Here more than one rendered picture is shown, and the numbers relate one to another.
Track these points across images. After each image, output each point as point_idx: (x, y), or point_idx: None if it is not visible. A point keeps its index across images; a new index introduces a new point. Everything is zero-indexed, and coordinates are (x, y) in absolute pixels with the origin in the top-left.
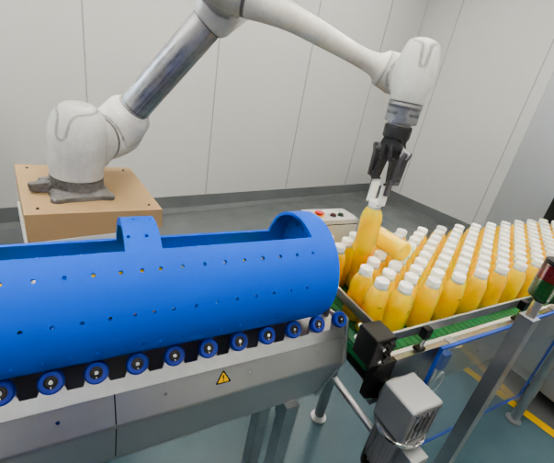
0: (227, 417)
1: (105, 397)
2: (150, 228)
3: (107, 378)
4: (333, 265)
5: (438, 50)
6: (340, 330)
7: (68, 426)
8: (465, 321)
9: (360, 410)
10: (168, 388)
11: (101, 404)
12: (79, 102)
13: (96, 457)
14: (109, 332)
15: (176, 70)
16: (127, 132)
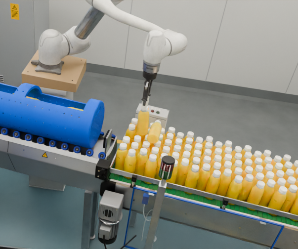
0: (56, 180)
1: (6, 141)
2: (26, 89)
3: (7, 135)
4: (86, 125)
5: (156, 39)
6: None
7: None
8: (183, 193)
9: None
10: (25, 148)
11: (4, 143)
12: (53, 30)
13: (8, 165)
14: (3, 117)
15: (91, 20)
16: (73, 44)
